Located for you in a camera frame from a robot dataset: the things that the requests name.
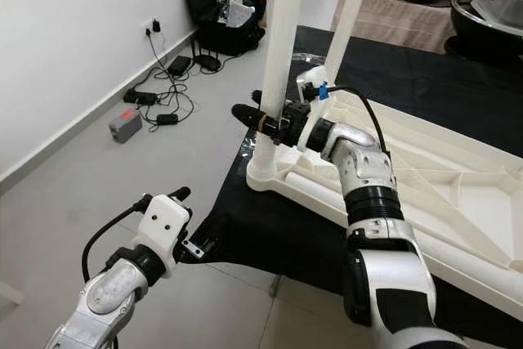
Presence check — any black tablecloth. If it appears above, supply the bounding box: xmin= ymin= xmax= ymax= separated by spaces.
xmin=178 ymin=25 xmax=523 ymax=348

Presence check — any black wok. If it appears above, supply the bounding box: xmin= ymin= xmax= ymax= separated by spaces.
xmin=449 ymin=0 xmax=523 ymax=64

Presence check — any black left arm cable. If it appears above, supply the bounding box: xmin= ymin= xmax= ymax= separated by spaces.
xmin=82 ymin=198 xmax=152 ymax=284

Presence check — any black router with antennas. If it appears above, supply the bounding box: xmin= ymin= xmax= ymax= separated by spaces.
xmin=190 ymin=34 xmax=221 ymax=72

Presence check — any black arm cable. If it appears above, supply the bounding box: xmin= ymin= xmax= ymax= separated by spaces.
xmin=82 ymin=198 xmax=152 ymax=284
xmin=327 ymin=86 xmax=389 ymax=158

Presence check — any beige cloth covered furniture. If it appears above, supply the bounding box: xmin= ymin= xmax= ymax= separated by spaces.
xmin=331 ymin=0 xmax=471 ymax=56

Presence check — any white plastic children table top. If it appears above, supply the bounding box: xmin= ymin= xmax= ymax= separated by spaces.
xmin=247 ymin=79 xmax=523 ymax=321

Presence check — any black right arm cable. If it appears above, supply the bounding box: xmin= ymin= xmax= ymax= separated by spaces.
xmin=327 ymin=86 xmax=389 ymax=158

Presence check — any grey box with red label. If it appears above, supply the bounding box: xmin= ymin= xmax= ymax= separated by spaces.
xmin=109 ymin=108 xmax=142 ymax=144

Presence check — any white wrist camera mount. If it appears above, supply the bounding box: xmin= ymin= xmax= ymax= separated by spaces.
xmin=294 ymin=65 xmax=336 ymax=152
xmin=131 ymin=194 xmax=191 ymax=278

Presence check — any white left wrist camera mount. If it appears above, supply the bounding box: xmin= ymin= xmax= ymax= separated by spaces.
xmin=131 ymin=194 xmax=191 ymax=278

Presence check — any black power strip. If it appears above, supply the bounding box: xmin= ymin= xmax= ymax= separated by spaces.
xmin=124 ymin=90 xmax=160 ymax=106

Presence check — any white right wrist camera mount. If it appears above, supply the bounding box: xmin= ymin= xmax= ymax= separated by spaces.
xmin=294 ymin=65 xmax=336 ymax=152

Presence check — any white grey fabric item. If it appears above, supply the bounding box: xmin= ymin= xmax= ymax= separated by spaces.
xmin=222 ymin=0 xmax=256 ymax=29

